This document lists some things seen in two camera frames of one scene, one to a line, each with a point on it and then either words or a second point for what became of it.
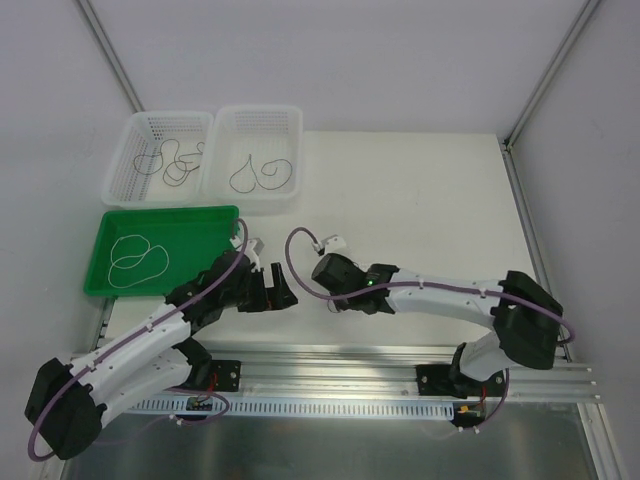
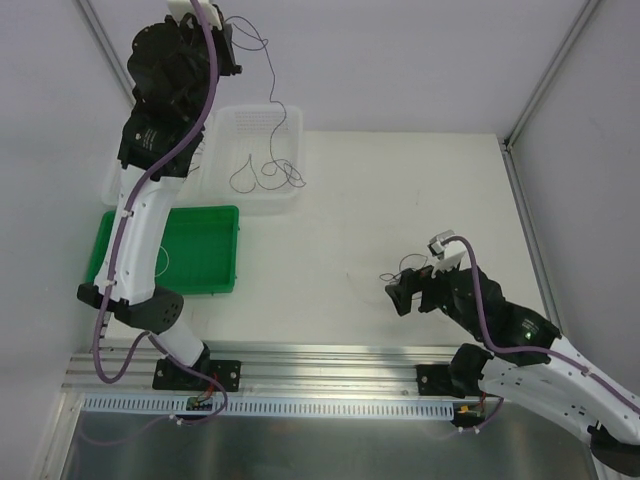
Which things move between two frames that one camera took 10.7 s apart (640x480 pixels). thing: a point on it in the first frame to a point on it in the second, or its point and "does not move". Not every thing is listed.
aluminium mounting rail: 384,372 does not move
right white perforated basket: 254,161 does not move
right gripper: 343,303 to 427,290
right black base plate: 435,380 does not move
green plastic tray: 157,251 does not move
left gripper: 261,292 to 226,46
